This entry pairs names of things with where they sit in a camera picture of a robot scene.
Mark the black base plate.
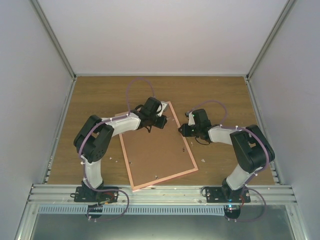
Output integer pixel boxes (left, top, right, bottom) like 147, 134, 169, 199
70, 184, 119, 204
200, 185, 251, 204

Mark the aluminium front rail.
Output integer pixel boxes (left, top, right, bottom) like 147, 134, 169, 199
27, 184, 297, 206

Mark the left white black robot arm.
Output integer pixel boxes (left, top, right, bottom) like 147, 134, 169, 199
73, 97, 169, 202

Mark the pink photo frame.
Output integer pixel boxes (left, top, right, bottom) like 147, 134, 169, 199
119, 102, 199, 192

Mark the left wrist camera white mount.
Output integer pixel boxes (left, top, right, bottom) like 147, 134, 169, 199
156, 101, 169, 117

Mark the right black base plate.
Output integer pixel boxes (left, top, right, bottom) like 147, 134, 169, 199
200, 185, 251, 204

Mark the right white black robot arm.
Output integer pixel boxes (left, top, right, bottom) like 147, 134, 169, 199
178, 108, 276, 203

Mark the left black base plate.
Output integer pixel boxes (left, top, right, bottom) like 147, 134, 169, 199
70, 184, 119, 204

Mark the left aluminium corner post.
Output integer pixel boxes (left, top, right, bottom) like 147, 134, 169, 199
29, 0, 77, 81

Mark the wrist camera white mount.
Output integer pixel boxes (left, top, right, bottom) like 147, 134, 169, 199
156, 101, 169, 117
185, 111, 196, 126

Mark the right aluminium corner post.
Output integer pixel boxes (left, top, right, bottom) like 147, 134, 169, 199
245, 0, 297, 81

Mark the aluminium corner post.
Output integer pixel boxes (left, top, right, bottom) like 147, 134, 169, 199
29, 0, 77, 81
245, 0, 297, 81

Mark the grey slotted cable duct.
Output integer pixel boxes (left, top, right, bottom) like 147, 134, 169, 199
38, 204, 225, 216

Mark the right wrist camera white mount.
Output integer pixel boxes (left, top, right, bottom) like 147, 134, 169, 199
185, 111, 196, 126

